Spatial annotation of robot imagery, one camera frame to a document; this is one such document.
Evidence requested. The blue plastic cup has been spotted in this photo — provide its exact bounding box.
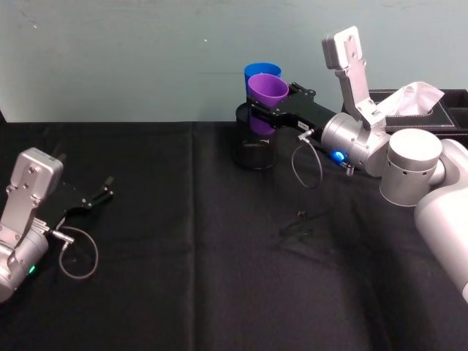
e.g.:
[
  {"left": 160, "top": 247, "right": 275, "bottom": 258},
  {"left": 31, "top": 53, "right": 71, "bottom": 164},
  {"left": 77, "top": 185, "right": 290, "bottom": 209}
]
[{"left": 244, "top": 64, "right": 282, "bottom": 94}]

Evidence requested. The thin dark gripper cable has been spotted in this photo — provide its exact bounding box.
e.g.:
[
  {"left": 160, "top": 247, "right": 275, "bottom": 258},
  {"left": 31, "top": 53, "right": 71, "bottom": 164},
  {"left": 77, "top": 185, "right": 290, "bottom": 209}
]
[
  {"left": 49, "top": 226, "right": 100, "bottom": 281},
  {"left": 291, "top": 129, "right": 323, "bottom": 190}
]

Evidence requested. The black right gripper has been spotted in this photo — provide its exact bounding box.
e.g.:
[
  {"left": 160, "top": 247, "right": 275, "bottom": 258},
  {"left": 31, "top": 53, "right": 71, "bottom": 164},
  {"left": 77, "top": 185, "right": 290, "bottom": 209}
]
[{"left": 245, "top": 82, "right": 340, "bottom": 129}]

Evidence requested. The thin dark left gripper cable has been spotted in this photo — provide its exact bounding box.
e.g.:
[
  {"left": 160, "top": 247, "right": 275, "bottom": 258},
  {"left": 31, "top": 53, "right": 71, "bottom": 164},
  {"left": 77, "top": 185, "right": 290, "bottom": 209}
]
[{"left": 49, "top": 226, "right": 100, "bottom": 281}]

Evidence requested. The thin dark right gripper cable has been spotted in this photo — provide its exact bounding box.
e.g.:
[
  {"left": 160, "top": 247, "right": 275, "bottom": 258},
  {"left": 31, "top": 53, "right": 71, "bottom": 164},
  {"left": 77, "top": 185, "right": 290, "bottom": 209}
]
[{"left": 291, "top": 129, "right": 323, "bottom": 190}]

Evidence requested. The purple plastic cup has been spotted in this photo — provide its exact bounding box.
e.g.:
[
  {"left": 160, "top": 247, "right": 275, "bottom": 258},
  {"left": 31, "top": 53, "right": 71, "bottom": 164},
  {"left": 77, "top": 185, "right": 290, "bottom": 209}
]
[{"left": 247, "top": 74, "right": 290, "bottom": 135}]

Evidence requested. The black table cloth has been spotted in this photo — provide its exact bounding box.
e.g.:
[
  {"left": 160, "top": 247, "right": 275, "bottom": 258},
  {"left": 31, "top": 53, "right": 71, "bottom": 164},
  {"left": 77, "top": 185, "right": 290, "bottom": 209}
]
[{"left": 0, "top": 120, "right": 468, "bottom": 351}]

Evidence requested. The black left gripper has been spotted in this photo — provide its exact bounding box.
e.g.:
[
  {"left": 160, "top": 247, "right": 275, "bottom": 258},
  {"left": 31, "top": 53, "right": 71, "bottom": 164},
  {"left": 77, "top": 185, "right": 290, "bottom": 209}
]
[{"left": 39, "top": 153, "right": 115, "bottom": 231}]

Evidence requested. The black cylindrical container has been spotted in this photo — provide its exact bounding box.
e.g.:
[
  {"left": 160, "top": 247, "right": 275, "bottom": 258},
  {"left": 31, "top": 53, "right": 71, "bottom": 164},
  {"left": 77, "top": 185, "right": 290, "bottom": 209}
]
[{"left": 233, "top": 102, "right": 278, "bottom": 170}]

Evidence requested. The black leather tissue box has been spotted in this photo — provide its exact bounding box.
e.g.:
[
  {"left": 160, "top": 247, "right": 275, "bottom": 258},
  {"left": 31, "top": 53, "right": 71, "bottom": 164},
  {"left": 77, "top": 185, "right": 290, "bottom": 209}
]
[{"left": 341, "top": 89, "right": 468, "bottom": 132}]

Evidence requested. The white tissue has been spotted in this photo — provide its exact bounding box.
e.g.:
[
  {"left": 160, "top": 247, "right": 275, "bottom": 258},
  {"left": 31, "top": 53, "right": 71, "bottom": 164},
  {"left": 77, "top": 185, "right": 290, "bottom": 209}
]
[{"left": 374, "top": 82, "right": 445, "bottom": 118}]

